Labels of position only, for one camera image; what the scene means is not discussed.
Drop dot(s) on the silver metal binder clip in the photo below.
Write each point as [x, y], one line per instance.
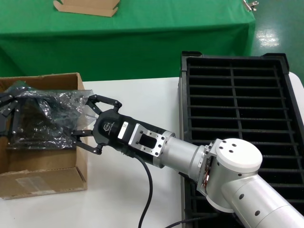
[249, 5]

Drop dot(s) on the black slotted plastic container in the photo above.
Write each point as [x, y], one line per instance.
[213, 95]

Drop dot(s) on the green tablecloth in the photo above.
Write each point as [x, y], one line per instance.
[142, 35]

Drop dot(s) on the brown cardboard box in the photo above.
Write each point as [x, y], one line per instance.
[42, 180]

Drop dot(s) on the bare graphics card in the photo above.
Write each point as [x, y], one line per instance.
[31, 114]

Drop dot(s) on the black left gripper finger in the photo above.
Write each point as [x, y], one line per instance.
[7, 102]
[14, 121]

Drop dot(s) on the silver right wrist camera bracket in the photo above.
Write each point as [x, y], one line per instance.
[147, 140]

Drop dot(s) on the flat folded cardboard piece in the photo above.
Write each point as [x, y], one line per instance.
[83, 7]

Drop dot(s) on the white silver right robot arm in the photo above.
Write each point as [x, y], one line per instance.
[237, 171]

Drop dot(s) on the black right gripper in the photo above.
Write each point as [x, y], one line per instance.
[109, 128]

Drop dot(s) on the translucent antistatic bubble bag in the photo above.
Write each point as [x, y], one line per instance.
[61, 107]

